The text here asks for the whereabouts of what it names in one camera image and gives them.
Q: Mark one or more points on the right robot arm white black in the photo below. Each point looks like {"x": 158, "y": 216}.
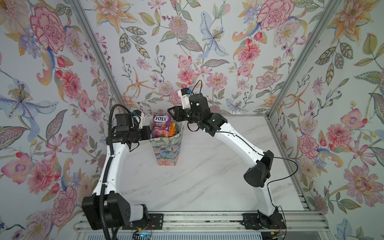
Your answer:
{"x": 258, "y": 161}

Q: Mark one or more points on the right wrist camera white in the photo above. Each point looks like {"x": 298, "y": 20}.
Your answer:
{"x": 185, "y": 94}

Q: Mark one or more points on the floral paper gift bag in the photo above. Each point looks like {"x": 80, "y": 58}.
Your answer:
{"x": 167, "y": 149}

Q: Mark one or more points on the orange snack pack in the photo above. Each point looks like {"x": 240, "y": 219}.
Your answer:
{"x": 172, "y": 129}

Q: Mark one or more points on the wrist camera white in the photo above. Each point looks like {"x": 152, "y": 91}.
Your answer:
{"x": 185, "y": 94}
{"x": 138, "y": 119}

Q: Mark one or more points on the small purple Fox's candy pack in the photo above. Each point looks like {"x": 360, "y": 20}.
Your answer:
{"x": 161, "y": 125}

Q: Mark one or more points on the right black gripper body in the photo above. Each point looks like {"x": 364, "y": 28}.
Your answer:
{"x": 187, "y": 116}

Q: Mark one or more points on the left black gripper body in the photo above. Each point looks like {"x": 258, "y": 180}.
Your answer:
{"x": 139, "y": 135}

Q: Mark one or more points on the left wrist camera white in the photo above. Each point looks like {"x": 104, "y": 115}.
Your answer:
{"x": 138, "y": 119}

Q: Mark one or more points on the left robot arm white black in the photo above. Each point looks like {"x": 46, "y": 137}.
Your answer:
{"x": 106, "y": 208}

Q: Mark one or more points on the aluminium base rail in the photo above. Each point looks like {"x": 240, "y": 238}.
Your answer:
{"x": 232, "y": 221}

